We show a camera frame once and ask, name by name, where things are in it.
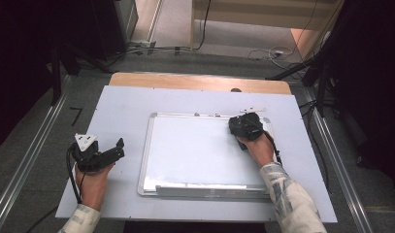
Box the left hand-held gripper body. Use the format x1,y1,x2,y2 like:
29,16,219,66
69,133,105,173

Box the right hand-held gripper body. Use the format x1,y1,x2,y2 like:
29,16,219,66
228,107,268,142

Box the metal-framed whiteboard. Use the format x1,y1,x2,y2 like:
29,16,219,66
137,112,283,199

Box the person's right hand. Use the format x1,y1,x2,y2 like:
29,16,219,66
236,130,277,169

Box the person's left hand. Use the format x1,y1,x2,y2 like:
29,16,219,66
74,161,117,212

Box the white table cover sheet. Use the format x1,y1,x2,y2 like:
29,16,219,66
54,84,338,224

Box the wooden table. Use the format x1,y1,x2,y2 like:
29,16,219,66
108,71,292,96

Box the black stand legs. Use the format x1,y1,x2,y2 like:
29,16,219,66
265,28,348,118
49,41,113,107

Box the grey power strip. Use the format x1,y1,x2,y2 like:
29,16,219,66
129,39,158,50

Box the light wooden furniture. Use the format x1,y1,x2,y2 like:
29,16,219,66
189,0,345,52

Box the black cabinet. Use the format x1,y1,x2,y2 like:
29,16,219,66
90,0,140,62

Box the dark curtain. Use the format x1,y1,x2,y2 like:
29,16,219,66
330,0,395,202
0,0,58,153

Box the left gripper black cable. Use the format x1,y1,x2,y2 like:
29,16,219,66
64,144,82,206

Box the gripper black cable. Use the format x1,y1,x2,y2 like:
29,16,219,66
249,116,283,167
64,144,82,206

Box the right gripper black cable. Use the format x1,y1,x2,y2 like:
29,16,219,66
249,116,283,167

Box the aluminium floor rail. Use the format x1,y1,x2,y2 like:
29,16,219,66
0,76,73,233
303,87,376,233

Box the white floor cable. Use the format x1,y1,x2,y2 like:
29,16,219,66
247,46,296,63

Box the black hanging cable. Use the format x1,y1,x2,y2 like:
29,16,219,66
193,0,213,51

